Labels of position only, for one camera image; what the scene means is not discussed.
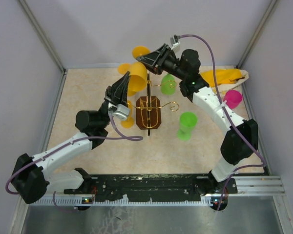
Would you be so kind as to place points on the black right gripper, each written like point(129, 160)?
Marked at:
point(156, 60)

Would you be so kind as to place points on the yellow wine glass hung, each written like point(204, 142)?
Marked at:
point(122, 69)

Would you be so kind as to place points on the gold wire wine glass rack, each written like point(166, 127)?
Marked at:
point(173, 106)

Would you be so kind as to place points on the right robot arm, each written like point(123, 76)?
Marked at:
point(241, 136)

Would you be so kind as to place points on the yellow patterned folded cloth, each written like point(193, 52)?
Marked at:
point(227, 79)

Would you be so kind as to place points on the green wine glass hung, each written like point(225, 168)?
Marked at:
point(168, 85)

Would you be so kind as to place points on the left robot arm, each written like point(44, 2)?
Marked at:
point(30, 176)

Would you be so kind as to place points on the pink plastic wine glass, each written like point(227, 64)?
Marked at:
point(232, 98)

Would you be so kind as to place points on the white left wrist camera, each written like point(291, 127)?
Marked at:
point(119, 111)

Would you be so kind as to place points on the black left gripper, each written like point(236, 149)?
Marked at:
point(118, 92)

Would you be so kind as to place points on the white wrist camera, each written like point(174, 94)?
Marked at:
point(174, 40)
point(119, 111)

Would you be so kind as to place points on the wooden rack base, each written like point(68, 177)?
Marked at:
point(148, 114)

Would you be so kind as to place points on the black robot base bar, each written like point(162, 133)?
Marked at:
point(186, 183)

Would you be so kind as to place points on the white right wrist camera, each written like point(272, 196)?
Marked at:
point(174, 40)

